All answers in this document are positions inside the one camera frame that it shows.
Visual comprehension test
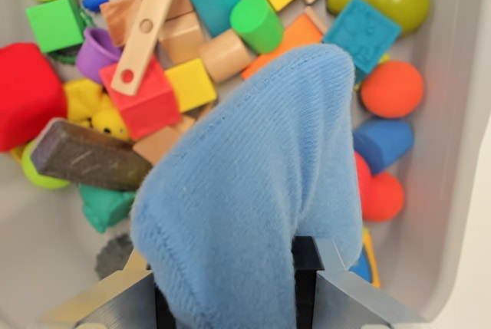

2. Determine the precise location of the orange wooden block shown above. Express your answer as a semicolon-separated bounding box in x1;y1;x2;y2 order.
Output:
240;13;325;81

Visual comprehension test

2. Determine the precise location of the purple plastic cup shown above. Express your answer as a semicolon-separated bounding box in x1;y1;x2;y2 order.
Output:
75;27;124;84

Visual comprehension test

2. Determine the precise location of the red foam cube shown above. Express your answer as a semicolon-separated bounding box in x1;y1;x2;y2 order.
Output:
99;54;181;140

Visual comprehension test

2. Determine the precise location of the orange foam ball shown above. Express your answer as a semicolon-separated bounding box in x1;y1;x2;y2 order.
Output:
364;170;406;222
360;61;425;119

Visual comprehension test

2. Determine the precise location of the yellow fabric ABC cube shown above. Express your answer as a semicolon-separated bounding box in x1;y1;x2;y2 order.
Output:
348;227;381;288

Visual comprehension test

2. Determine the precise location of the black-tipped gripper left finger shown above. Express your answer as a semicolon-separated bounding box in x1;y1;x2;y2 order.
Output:
38;251;178;329

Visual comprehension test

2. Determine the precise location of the yellow plush toy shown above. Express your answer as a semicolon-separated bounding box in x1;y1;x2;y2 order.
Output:
63;77;131;142

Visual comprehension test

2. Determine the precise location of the light wooden block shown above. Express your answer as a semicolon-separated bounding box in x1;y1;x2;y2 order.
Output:
158;12;206;65

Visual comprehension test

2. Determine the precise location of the green wooden cylinder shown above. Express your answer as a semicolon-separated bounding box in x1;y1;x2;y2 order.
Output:
229;0;285;54

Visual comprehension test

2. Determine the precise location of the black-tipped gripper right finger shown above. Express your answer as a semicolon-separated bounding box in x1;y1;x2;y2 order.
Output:
291;235;434;329

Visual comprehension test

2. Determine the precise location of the grey plastic gear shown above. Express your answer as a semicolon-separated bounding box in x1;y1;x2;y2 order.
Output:
94;235;135;281

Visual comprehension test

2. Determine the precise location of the natural wooden cylinder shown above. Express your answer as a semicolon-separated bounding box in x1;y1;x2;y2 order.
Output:
198;28;252;84

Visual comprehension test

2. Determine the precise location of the dark weathered wooden block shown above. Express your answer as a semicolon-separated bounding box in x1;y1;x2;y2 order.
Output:
30;117;154;192

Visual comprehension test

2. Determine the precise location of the reddish brown wooden block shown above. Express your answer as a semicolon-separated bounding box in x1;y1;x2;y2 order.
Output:
99;0;150;48

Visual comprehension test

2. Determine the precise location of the green wooden cube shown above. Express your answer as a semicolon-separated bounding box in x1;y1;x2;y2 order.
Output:
25;0;85;54

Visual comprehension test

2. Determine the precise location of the red ribbed rubber ball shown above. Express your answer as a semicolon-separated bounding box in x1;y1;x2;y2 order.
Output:
354;151;373;199

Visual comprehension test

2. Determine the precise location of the lime green ball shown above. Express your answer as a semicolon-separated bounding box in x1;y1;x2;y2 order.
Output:
21;139;72;190

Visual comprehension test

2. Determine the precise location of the light blue plush bean bag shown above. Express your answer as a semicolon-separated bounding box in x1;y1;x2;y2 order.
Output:
129;43;364;329

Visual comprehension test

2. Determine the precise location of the red plush bean bag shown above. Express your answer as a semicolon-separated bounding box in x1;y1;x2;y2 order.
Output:
0;41;68;153

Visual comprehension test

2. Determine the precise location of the teal embossed rubber cube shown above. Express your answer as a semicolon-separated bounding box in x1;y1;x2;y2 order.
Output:
321;0;403;85

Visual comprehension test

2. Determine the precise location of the dark blue foam block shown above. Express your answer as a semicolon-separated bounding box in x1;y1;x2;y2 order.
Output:
352;117;415;176

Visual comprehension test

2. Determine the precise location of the wooden strip with holes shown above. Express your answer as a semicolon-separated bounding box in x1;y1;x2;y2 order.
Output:
110;0;187;96

